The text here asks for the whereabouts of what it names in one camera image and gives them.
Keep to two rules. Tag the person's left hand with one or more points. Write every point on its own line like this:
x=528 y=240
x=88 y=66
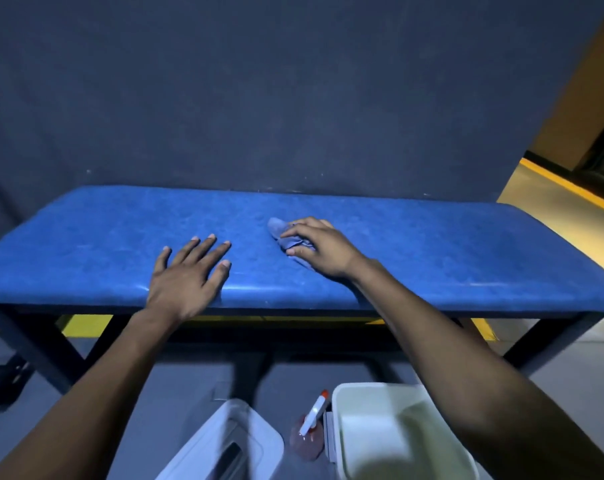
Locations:
x=184 y=289

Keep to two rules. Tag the person's right hand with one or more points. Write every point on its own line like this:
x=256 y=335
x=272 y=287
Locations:
x=332 y=254

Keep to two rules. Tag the blue cleaning cloth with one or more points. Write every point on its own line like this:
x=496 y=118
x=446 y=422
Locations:
x=282 y=237

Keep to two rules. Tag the blue bench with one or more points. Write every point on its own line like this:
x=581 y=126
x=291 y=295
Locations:
x=432 y=244

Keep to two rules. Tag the white plastic box lid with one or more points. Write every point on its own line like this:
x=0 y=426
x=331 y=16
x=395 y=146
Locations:
x=222 y=444

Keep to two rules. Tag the pink spray bottle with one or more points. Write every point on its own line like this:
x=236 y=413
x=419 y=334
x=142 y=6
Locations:
x=309 y=434

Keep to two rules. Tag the white plastic storage box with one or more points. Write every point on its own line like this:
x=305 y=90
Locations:
x=382 y=434

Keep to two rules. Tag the person's left forearm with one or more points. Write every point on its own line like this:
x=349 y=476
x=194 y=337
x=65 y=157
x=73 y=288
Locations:
x=81 y=409

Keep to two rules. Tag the person's right forearm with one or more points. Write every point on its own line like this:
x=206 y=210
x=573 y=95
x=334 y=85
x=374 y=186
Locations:
x=482 y=384

